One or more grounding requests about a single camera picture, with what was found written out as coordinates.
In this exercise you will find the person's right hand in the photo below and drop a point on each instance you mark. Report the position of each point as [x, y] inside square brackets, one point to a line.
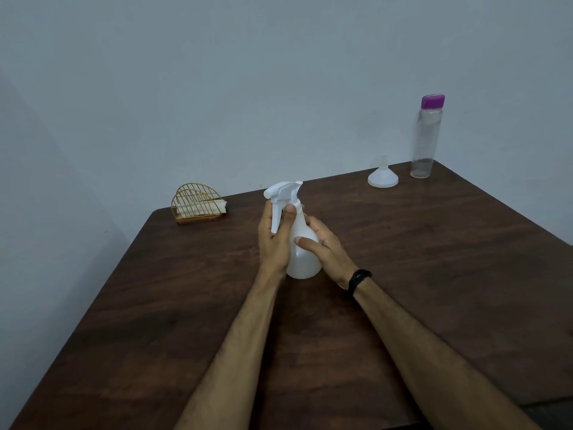
[333, 257]

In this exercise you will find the person's left hand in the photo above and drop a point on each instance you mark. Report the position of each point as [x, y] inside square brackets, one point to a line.
[273, 248]

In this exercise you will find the person's right thumb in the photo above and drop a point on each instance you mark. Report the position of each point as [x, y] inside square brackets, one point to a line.
[309, 244]

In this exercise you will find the person's left thumb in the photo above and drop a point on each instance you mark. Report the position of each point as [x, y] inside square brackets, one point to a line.
[288, 221]

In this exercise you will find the white spray bottle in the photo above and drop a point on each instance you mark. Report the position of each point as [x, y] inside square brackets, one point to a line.
[300, 246]

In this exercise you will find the person's right forearm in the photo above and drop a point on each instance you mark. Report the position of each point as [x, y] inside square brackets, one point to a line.
[429, 358]

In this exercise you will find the person's left forearm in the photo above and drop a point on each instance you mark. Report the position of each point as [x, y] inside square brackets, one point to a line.
[237, 353]

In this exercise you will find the black wristband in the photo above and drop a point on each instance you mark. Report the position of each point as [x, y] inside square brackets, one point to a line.
[358, 278]

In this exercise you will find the white paper napkins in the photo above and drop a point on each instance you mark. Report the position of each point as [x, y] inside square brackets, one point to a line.
[201, 206]

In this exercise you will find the white plastic funnel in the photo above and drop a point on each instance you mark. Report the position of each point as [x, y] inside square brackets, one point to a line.
[383, 176]

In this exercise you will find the clear bottle with purple cap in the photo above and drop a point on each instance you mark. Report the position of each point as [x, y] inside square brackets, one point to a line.
[427, 138]

